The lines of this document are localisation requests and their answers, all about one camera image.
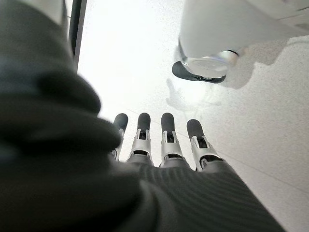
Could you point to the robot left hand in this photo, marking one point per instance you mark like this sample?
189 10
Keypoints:
72 169

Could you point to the dark cabinet plinth strip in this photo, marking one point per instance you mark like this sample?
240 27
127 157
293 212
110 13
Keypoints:
77 29

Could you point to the black robot left foot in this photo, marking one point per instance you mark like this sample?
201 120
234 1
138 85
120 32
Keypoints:
183 72

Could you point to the silver robot left leg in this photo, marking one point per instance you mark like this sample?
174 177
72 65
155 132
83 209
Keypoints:
229 26

